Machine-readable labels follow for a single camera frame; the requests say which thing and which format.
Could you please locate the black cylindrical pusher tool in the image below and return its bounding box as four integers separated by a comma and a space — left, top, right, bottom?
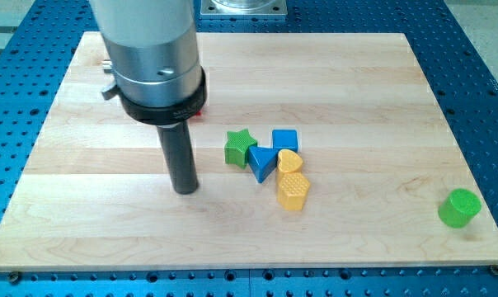
157, 121, 199, 195

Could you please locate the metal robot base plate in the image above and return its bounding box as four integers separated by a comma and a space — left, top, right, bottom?
200, 0, 288, 18

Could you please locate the blue square block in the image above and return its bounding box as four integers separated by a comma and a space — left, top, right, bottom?
272, 130, 298, 152

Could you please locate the green star block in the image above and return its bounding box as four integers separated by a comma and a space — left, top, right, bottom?
224, 129, 258, 169

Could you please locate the blue triangle block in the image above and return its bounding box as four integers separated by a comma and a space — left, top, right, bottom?
248, 146, 279, 183

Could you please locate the green cylinder block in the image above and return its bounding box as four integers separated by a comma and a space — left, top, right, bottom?
438, 188, 482, 229

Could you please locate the yellow hexagon block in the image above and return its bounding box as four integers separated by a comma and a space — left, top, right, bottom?
277, 172, 311, 211

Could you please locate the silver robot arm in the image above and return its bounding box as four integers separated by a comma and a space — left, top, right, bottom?
90, 0, 207, 194

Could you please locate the yellow heart block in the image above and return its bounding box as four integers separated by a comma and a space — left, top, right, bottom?
276, 148, 303, 182

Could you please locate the wooden board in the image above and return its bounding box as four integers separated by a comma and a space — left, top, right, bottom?
0, 32, 498, 271

